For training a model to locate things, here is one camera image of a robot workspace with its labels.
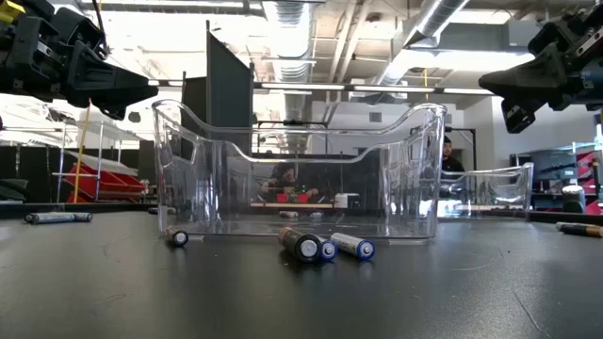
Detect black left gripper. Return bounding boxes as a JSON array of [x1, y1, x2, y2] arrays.
[[0, 4, 159, 121]]

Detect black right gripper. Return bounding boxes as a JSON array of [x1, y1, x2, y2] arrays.
[[479, 2, 603, 135]]

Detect clear plastic bin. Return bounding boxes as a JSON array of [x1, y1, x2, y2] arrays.
[[435, 162, 535, 221], [151, 98, 448, 241]]

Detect silver metal shelf rack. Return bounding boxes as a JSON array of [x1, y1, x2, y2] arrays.
[[50, 120, 124, 204]]

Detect dark monitor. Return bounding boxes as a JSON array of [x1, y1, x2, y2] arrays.
[[530, 149, 579, 181]]

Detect red storage bins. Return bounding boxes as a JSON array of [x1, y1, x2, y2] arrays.
[[64, 161, 148, 204]]

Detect red equipment rack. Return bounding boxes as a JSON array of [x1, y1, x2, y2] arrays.
[[577, 149, 603, 192]]

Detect person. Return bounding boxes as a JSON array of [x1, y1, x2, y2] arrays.
[[260, 162, 321, 202], [440, 135, 466, 174]]

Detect grey round canister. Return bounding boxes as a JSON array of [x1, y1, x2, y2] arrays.
[[561, 184, 587, 215]]

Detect dark partition panel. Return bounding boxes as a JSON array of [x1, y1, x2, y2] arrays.
[[181, 19, 255, 204]]

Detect yellow tag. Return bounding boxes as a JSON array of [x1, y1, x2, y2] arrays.
[[0, 0, 25, 24]]

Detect black office chair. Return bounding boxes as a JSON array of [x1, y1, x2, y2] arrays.
[[0, 177, 30, 204]]

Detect white box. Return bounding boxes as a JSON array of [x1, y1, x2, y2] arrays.
[[334, 192, 362, 210]]

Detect wooden workbench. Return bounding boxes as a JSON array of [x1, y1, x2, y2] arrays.
[[249, 201, 336, 211]]

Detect thin yellow cord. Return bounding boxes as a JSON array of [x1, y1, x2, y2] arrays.
[[72, 98, 94, 204]]

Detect black metal frame stand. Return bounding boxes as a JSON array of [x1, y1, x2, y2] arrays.
[[442, 125, 478, 171]]

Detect silver ventilation duct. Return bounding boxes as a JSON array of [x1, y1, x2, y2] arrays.
[[374, 0, 472, 89], [261, 0, 316, 156]]

